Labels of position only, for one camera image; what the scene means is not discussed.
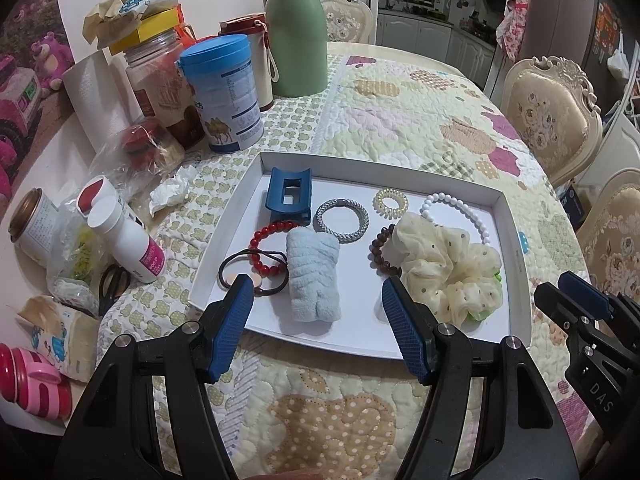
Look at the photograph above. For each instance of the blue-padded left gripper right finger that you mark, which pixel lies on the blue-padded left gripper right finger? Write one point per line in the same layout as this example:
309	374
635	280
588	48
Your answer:
413	334

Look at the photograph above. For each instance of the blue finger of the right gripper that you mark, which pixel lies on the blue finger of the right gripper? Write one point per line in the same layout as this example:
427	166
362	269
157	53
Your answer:
585	295

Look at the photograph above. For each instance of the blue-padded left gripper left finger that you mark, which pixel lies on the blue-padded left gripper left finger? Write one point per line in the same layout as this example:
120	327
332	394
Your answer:
223	323

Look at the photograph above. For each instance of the cream dotted fabric scrunchie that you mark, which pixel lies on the cream dotted fabric scrunchie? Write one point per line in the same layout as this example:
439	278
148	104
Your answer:
444	270

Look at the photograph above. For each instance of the brown hair tie pink charm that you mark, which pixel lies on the brown hair tie pink charm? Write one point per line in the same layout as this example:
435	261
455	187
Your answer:
265	264

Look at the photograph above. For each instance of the light blue fluffy scrunchie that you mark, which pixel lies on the light blue fluffy scrunchie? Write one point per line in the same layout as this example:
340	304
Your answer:
312	278

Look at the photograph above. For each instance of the blue hair claw clip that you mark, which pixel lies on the blue hair claw clip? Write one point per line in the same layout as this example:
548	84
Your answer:
288	196

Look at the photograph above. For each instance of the cream ornate chair near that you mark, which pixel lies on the cream ornate chair near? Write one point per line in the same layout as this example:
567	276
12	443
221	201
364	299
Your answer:
609	237

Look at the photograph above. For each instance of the cream ornate chair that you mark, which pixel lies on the cream ornate chair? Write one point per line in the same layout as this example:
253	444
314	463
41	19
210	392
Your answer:
551	104
609	237

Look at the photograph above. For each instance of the white bottle pink label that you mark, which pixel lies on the white bottle pink label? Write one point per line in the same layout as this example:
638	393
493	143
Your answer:
128	242

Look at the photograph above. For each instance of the patterned quilted table cover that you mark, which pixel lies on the patterned quilted table cover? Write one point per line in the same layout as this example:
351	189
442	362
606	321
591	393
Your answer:
282	406

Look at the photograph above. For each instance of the black scissors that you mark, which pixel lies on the black scissors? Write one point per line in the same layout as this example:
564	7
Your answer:
113	283

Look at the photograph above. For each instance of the white shallow tray box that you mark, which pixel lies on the white shallow tray box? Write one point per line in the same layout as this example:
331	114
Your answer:
362	329

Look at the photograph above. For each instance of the crumpled white tissue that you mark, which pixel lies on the crumpled white tissue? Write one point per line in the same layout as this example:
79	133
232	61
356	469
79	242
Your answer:
173	191

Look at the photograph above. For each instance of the cartoon printed tissue pack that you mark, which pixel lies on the cartoon printed tissue pack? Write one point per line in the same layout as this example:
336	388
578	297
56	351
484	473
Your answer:
66	337

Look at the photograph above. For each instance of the white bottle red cap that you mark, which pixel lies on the white bottle red cap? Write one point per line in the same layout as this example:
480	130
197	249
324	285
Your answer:
95	190

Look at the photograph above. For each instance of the plastic bag with red snacks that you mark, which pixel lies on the plastic bag with red snacks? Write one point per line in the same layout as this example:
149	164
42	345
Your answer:
138	156

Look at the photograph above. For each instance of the cream ornate chair far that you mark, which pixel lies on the cream ornate chair far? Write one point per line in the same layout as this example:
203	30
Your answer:
551	104

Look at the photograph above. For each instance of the pink striped cup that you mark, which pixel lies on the pink striped cup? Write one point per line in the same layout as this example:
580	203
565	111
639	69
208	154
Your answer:
34	384

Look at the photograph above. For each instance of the gold-rimmed white tin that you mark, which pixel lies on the gold-rimmed white tin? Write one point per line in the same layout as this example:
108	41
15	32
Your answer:
33	224

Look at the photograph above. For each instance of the clear plastic jar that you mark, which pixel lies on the clear plastic jar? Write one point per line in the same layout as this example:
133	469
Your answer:
159	88

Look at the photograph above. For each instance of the blue-lidded milk powder can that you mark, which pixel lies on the blue-lidded milk powder can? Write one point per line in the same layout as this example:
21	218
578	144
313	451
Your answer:
219	72

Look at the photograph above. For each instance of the paper towel roll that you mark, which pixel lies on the paper towel roll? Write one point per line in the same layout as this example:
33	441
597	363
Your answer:
101	96

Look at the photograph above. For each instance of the grey refrigerator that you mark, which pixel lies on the grey refrigerator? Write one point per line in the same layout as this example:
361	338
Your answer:
585	31

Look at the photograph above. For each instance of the red-lidded white flask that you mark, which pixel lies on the red-lidded white flask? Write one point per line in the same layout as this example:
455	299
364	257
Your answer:
265	70

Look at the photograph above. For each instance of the yellow box on jar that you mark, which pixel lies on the yellow box on jar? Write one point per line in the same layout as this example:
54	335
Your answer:
149	28

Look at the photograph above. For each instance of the green thermos jug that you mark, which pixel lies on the green thermos jug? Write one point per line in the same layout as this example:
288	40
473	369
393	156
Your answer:
299	46

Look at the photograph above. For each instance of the pink bear plush toy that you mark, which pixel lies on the pink bear plush toy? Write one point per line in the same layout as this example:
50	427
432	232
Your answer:
52	59

